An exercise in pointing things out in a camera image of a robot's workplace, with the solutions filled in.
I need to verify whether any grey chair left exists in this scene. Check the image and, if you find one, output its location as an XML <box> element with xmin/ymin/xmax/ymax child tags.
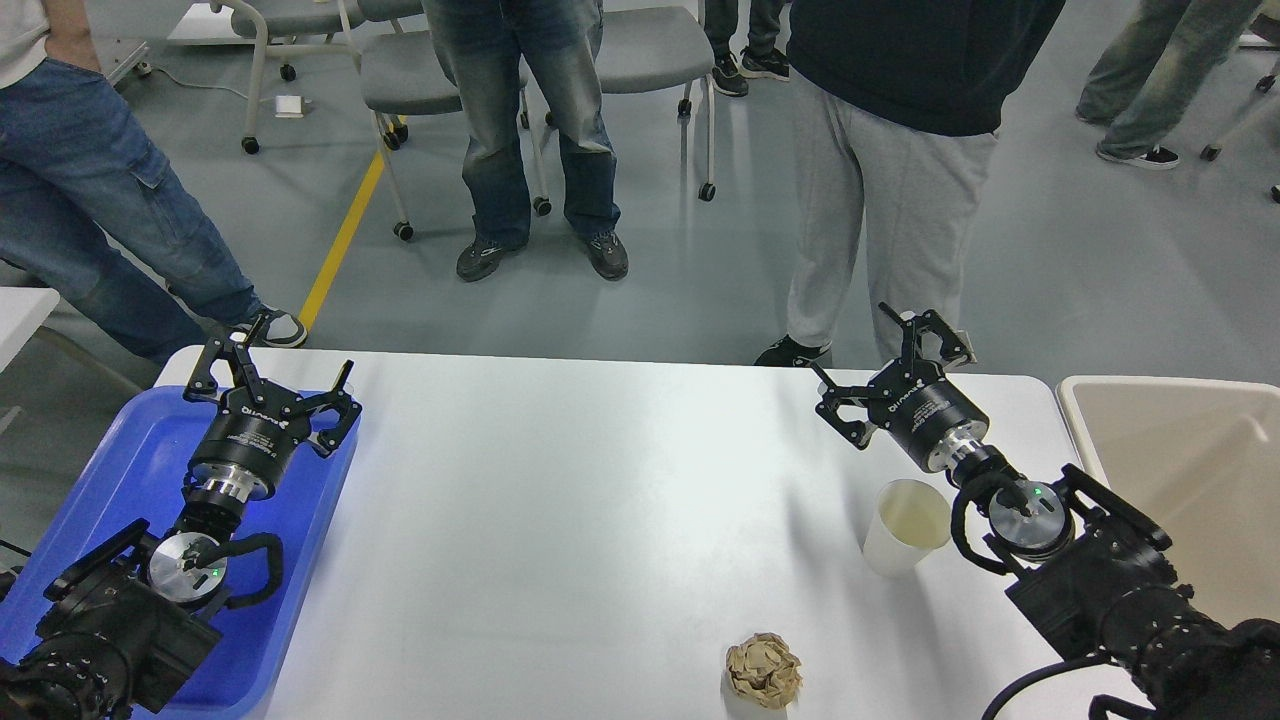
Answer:
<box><xmin>207</xmin><ymin>1</ymin><xmax>366</xmax><ymax>155</ymax></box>

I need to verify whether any person in faded jeans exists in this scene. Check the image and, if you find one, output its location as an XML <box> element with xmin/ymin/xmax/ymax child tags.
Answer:
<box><xmin>421</xmin><ymin>0</ymin><xmax>631</xmax><ymax>283</ymax></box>

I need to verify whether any white chair base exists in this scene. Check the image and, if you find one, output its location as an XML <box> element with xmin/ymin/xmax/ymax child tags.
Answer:
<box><xmin>1199</xmin><ymin>14</ymin><xmax>1279</xmax><ymax>161</ymax></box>

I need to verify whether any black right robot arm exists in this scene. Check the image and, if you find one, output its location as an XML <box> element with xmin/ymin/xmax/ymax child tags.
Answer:
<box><xmin>815</xmin><ymin>306</ymin><xmax>1279</xmax><ymax>719</ymax></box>

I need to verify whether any grey chair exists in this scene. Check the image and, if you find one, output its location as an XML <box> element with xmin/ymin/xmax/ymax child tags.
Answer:
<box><xmin>338</xmin><ymin>0</ymin><xmax>553</xmax><ymax>242</ymax></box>
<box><xmin>207</xmin><ymin>1</ymin><xmax>366</xmax><ymax>155</ymax></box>
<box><xmin>545</xmin><ymin>0</ymin><xmax>719</xmax><ymax>202</ymax></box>

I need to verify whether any white power adapter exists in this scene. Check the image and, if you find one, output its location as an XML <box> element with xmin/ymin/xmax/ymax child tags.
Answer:
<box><xmin>273</xmin><ymin>95</ymin><xmax>307</xmax><ymax>119</ymax></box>

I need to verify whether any crumpled brown paper ball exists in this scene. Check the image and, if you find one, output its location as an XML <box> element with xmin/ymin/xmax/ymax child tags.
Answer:
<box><xmin>724</xmin><ymin>632</ymin><xmax>803</xmax><ymax>710</ymax></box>

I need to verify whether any person in black shoes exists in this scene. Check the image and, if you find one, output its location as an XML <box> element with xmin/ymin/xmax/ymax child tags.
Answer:
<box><xmin>701</xmin><ymin>1</ymin><xmax>790</xmax><ymax>97</ymax></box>

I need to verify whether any white paper cup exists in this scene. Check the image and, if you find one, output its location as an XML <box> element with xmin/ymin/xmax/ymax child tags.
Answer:
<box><xmin>861</xmin><ymin>479</ymin><xmax>951</xmax><ymax>578</ymax></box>

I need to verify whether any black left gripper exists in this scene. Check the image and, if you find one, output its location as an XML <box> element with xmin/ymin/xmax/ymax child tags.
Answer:
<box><xmin>183</xmin><ymin>316</ymin><xmax>364</xmax><ymax>500</ymax></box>

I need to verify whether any grey chair right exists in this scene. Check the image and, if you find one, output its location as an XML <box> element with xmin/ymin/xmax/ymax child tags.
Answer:
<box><xmin>545</xmin><ymin>0</ymin><xmax>719</xmax><ymax>202</ymax></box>

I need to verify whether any grey chair middle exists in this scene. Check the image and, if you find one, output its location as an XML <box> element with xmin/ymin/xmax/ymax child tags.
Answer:
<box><xmin>338</xmin><ymin>0</ymin><xmax>553</xmax><ymax>242</ymax></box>

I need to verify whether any person in blue jeans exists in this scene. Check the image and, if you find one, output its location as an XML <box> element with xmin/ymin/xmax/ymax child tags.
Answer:
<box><xmin>1</xmin><ymin>1</ymin><xmax>308</xmax><ymax>364</ymax></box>

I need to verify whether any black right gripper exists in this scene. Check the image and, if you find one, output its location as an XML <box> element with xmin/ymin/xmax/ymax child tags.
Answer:
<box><xmin>809</xmin><ymin>304</ymin><xmax>989</xmax><ymax>473</ymax></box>

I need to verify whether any person in grey sweatpants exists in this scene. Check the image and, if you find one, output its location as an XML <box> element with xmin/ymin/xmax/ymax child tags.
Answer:
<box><xmin>758</xmin><ymin>1</ymin><xmax>1064</xmax><ymax>366</ymax></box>

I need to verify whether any person in olive trousers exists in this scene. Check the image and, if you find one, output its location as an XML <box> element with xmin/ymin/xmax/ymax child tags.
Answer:
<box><xmin>1075</xmin><ymin>1</ymin><xmax>1263</xmax><ymax>170</ymax></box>

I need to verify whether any blue plastic tray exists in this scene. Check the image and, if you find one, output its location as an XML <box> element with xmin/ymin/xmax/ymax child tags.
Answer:
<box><xmin>1</xmin><ymin>386</ymin><xmax>357</xmax><ymax>719</ymax></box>

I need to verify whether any white side table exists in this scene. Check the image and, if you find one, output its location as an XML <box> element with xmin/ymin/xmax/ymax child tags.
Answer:
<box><xmin>0</xmin><ymin>286</ymin><xmax>60</xmax><ymax>372</ymax></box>

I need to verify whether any beige plastic bin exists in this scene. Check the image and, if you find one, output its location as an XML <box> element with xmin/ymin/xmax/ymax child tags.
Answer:
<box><xmin>1057</xmin><ymin>375</ymin><xmax>1279</xmax><ymax>626</ymax></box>

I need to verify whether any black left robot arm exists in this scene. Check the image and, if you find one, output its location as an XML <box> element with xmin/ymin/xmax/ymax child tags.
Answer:
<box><xmin>3</xmin><ymin>336</ymin><xmax>362</xmax><ymax>719</ymax></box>

